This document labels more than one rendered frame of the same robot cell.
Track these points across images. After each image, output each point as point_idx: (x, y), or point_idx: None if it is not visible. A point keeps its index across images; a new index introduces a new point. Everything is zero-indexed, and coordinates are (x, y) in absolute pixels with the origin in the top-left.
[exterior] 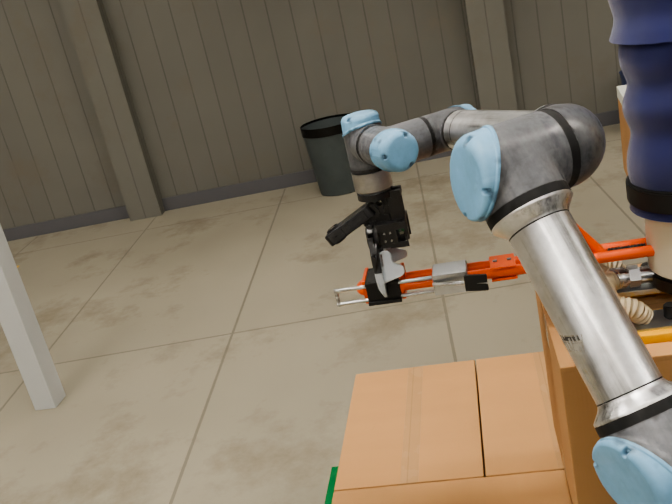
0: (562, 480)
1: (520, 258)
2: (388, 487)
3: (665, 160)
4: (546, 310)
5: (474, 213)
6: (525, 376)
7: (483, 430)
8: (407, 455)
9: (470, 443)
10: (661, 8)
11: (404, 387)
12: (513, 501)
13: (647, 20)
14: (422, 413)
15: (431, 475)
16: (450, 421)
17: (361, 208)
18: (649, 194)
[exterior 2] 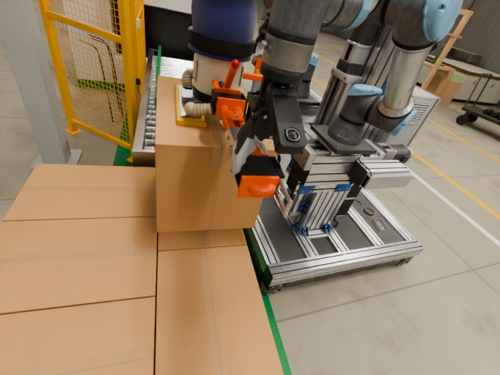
0: (168, 252)
1: (422, 57)
2: (157, 374)
3: (254, 22)
4: (413, 79)
5: (444, 35)
6: (19, 271)
7: (94, 300)
8: (111, 366)
9: (110, 309)
10: None
11: None
12: (184, 277)
13: None
14: (35, 365)
15: (147, 336)
16: (66, 331)
17: (288, 94)
18: (248, 45)
